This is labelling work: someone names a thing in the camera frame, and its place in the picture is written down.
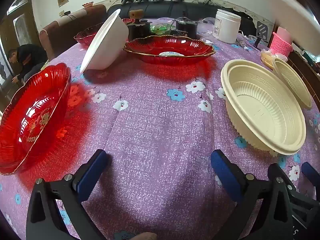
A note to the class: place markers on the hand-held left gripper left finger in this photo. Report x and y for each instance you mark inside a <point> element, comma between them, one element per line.
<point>92,175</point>

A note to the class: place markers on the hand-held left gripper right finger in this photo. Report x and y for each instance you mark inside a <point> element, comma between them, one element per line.
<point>225,175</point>

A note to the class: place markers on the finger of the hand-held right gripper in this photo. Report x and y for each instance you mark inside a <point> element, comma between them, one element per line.
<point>311,173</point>

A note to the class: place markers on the large cream plastic bowl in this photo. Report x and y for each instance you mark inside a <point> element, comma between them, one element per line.
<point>262,105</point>

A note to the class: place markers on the large red plate gold lettering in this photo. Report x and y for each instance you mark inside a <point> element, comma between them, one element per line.
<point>32,120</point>

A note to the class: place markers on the small cream plastic bowl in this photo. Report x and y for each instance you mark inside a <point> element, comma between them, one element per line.
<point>292,80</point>

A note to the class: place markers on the white bowl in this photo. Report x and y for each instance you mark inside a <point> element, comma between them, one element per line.
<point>107,45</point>

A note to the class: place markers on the red plate with white sticker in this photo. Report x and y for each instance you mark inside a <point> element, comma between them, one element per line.
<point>150,47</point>

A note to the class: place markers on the purple floral tablecloth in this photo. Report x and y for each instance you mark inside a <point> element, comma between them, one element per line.
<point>155,117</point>

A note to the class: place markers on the dark wooden chair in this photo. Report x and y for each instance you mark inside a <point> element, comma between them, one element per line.
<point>303,65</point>

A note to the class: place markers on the tan round object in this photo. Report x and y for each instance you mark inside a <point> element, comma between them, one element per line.
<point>267,58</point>

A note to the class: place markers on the bottle with pink knitted sleeve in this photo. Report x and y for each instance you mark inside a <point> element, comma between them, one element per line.
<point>281,45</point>

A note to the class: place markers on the red gold-rimmed plate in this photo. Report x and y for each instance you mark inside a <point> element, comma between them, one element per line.
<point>86,36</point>

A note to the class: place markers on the brown sofa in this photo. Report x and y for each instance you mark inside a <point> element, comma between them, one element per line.
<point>65,32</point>

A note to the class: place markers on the white plastic jar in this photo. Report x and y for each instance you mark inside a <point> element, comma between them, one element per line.
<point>226,27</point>

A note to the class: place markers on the grey printed stand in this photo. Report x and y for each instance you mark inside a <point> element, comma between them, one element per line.
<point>262,30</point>

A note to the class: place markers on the black labelled cylinder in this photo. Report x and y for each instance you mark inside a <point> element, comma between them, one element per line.
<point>186,28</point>

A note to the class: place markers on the black jar with wooden stopper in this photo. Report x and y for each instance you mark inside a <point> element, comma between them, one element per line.
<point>138,28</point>

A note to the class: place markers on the green packets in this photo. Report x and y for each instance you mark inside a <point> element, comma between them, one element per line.
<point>161,28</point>

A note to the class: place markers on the black sofa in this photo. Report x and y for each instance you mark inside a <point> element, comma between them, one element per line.
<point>200,10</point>

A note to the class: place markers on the wooden door with glass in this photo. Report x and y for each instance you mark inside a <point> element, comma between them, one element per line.
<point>20,22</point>

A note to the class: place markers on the small red bowl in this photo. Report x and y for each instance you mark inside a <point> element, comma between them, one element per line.
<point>88,4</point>

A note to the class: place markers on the wall switch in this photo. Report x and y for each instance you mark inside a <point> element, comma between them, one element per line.
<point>61,13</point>

